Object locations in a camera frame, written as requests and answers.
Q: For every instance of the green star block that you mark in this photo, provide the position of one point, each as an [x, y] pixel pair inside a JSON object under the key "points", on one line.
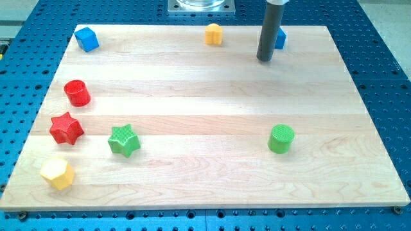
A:
{"points": [[124, 140]]}

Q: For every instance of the red cylinder block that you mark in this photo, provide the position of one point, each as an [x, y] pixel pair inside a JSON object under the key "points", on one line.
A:
{"points": [[77, 93]]}

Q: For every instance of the blue block behind rod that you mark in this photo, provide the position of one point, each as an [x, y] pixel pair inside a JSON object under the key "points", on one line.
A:
{"points": [[281, 39]]}

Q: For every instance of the green cylinder block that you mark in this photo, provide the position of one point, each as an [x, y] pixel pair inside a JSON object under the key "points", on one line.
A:
{"points": [[281, 138]]}

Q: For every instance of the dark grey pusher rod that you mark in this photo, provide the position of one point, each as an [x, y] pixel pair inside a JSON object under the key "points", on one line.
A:
{"points": [[271, 24]]}

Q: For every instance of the light wooden board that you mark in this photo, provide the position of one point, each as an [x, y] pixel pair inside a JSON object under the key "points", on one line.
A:
{"points": [[204, 115]]}

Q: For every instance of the red star block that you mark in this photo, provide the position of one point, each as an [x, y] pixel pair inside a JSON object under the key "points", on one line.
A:
{"points": [[65, 129]]}

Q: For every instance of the yellow heart block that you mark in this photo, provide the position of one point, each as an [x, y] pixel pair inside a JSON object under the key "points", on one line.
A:
{"points": [[213, 34]]}

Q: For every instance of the right board clamp screw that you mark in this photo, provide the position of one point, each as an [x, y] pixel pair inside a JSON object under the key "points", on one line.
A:
{"points": [[397, 210]]}

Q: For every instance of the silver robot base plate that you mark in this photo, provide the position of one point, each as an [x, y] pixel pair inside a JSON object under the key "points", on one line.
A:
{"points": [[201, 6]]}

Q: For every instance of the blue cube block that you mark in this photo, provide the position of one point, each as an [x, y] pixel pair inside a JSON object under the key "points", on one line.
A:
{"points": [[86, 39]]}

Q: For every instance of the left board clamp screw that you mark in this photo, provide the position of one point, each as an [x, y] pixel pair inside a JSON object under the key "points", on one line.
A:
{"points": [[22, 216]]}

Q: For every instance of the yellow hexagon block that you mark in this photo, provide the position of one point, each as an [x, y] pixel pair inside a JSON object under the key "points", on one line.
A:
{"points": [[58, 173]]}

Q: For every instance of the board clamp screw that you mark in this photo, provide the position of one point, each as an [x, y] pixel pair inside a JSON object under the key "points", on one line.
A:
{"points": [[22, 216], [397, 210]]}

